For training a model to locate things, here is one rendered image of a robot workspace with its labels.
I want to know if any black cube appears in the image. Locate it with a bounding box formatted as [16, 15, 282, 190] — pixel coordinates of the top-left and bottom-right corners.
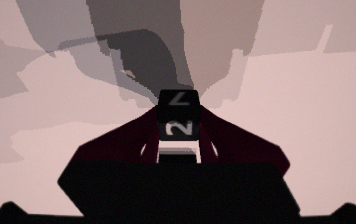
[156, 90, 201, 141]

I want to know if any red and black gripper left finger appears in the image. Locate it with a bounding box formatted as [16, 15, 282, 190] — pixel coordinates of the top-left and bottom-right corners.
[68, 105, 159, 163]

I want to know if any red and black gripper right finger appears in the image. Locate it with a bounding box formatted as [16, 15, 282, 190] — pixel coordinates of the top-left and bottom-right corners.
[198, 105, 290, 177]

